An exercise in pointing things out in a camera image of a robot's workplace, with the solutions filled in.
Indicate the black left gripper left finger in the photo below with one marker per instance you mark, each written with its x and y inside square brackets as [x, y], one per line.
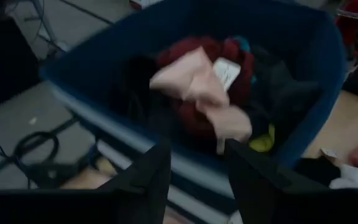
[154, 171]

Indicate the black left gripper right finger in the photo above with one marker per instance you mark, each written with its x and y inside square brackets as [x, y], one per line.
[250, 174]

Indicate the yellow garment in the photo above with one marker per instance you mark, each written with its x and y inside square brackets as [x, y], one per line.
[261, 143]

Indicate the black shorts with white logo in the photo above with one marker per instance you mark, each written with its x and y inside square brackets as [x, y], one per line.
[315, 171]

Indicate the pale pink garment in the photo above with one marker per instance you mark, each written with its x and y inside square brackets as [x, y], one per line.
[194, 81]

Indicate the black garment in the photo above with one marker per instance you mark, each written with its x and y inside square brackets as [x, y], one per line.
[278, 84]
[132, 84]

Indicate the white garment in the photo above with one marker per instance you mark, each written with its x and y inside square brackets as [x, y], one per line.
[353, 179]

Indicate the dark red garment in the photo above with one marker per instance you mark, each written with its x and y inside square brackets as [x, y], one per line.
[182, 49]

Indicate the teal garment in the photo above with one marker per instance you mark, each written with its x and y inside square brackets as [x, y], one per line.
[242, 43]

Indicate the navy fabric bin white stripes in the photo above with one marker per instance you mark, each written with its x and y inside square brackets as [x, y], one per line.
[291, 28]

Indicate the black box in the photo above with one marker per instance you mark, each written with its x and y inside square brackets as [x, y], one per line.
[2, 62]

